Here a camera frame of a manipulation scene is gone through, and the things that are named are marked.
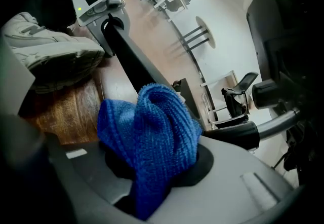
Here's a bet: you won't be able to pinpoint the person's white sneaker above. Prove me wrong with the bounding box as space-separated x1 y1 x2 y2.
1 12 106 94

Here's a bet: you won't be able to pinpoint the black office chair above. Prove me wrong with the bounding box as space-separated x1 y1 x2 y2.
106 0 324 185

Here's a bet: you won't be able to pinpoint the blue cloth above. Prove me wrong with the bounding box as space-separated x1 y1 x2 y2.
97 82 203 221

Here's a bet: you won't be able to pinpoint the pale round table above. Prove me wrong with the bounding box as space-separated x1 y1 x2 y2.
169 16 216 53

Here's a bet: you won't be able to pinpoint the black mesh chrome chair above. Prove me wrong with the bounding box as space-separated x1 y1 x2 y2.
201 72 259 130

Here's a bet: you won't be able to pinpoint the person's black trousers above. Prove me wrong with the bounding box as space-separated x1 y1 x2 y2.
25 0 76 31

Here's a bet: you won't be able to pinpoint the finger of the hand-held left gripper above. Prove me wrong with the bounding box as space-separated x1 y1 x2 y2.
87 14 116 57
111 7 131 39

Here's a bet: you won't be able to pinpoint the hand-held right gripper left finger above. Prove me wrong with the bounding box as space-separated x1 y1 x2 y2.
47 133 143 222

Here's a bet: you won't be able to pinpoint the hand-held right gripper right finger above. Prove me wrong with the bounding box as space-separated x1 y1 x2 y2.
151 136 296 224

